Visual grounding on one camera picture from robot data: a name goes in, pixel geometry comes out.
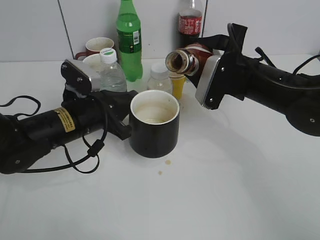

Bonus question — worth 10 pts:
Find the white ceramic mug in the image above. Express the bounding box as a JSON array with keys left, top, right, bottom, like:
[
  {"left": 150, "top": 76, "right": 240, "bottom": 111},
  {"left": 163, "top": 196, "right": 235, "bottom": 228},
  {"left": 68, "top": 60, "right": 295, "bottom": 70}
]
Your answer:
[{"left": 82, "top": 53, "right": 103, "bottom": 73}]

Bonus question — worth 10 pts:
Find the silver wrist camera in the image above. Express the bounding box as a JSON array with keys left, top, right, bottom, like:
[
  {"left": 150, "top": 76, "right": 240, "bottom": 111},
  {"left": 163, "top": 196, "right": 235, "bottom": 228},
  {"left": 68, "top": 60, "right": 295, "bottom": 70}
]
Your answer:
[
  {"left": 195, "top": 55, "right": 226, "bottom": 110},
  {"left": 60, "top": 59, "right": 101, "bottom": 98}
]

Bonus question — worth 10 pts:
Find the right black cable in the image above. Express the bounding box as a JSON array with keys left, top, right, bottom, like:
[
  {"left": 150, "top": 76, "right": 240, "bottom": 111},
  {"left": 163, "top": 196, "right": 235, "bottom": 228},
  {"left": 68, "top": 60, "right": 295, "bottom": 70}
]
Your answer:
[{"left": 226, "top": 23, "right": 320, "bottom": 76}]

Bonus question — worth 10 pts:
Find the dark red mug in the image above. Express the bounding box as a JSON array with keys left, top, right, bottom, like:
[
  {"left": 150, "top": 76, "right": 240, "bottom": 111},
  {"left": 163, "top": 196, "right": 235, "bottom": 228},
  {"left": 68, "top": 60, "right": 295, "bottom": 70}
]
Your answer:
[{"left": 74, "top": 37, "right": 115, "bottom": 60}]

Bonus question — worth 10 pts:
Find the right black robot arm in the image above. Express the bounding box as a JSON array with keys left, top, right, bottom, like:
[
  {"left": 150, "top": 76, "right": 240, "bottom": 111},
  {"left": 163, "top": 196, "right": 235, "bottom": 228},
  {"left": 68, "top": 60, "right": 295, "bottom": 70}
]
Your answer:
[{"left": 191, "top": 34, "right": 320, "bottom": 137}]

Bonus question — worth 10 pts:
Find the yellow paper cup stack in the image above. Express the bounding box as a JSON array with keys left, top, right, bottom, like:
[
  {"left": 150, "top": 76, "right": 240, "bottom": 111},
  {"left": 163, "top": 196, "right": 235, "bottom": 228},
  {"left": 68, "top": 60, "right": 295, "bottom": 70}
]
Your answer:
[{"left": 169, "top": 72, "right": 187, "bottom": 100}]

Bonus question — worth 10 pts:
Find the green soda bottle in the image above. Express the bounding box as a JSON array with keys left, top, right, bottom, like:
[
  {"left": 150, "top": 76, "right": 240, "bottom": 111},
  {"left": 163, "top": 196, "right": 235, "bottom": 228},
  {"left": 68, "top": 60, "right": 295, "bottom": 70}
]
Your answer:
[{"left": 116, "top": 0, "right": 143, "bottom": 82}]

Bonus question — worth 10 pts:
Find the black mug white interior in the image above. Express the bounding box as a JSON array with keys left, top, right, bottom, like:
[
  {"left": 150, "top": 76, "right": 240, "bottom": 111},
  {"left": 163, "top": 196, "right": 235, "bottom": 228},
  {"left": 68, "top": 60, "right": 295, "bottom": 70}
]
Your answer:
[{"left": 129, "top": 89, "right": 180, "bottom": 159}]

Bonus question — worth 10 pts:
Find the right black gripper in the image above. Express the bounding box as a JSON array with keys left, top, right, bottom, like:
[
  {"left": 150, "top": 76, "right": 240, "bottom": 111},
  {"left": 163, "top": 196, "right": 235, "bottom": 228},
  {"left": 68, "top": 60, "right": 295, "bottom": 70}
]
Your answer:
[{"left": 186, "top": 34, "right": 252, "bottom": 100}]

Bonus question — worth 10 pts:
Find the brown Nescafe coffee bottle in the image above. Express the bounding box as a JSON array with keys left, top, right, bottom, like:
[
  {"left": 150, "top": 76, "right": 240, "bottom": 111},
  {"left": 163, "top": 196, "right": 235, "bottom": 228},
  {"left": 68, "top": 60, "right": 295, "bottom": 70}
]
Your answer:
[{"left": 165, "top": 43, "right": 214, "bottom": 76}]

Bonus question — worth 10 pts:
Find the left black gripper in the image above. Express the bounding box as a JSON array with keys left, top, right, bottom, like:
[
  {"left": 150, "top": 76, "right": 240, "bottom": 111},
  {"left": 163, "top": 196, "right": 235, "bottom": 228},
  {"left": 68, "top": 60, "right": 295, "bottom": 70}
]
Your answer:
[{"left": 96, "top": 90, "right": 138, "bottom": 141}]

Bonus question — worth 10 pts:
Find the white cap juice bottle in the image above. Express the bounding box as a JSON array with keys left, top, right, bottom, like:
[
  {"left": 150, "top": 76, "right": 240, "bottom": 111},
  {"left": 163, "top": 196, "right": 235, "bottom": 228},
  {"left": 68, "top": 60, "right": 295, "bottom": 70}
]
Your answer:
[{"left": 147, "top": 62, "right": 173, "bottom": 94}]

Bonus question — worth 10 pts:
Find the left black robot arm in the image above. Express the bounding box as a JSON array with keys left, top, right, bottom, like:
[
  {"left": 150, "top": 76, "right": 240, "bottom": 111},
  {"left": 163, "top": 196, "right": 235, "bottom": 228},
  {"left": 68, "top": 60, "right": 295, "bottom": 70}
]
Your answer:
[{"left": 0, "top": 90, "right": 137, "bottom": 175}]

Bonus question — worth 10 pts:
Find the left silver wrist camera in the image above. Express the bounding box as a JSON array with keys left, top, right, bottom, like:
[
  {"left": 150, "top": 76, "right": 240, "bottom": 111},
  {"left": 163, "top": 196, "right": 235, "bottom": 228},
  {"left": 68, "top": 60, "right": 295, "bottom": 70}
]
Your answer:
[{"left": 60, "top": 59, "right": 101, "bottom": 98}]

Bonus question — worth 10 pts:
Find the cola bottle red label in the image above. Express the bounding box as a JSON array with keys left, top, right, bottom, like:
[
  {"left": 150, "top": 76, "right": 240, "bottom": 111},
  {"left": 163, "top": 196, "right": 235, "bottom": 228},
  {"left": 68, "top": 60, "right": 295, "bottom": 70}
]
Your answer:
[{"left": 177, "top": 0, "right": 203, "bottom": 48}]

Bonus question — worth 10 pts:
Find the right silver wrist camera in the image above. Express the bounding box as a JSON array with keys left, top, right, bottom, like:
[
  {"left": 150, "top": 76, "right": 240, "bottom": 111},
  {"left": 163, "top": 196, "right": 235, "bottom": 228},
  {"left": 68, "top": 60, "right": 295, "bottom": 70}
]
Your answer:
[{"left": 195, "top": 55, "right": 226, "bottom": 110}]

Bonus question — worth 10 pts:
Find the clear water bottle green label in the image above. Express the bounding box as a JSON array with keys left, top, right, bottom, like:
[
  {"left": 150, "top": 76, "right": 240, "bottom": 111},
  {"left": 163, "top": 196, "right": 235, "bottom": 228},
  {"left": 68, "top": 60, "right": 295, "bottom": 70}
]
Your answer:
[{"left": 99, "top": 47, "right": 127, "bottom": 92}]

